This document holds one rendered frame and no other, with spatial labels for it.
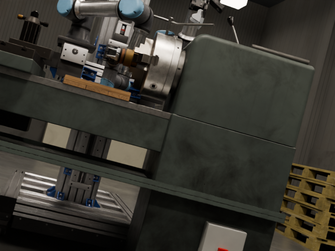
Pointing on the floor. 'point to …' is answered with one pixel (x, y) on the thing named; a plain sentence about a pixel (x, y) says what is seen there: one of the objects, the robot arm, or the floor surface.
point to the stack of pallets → (302, 198)
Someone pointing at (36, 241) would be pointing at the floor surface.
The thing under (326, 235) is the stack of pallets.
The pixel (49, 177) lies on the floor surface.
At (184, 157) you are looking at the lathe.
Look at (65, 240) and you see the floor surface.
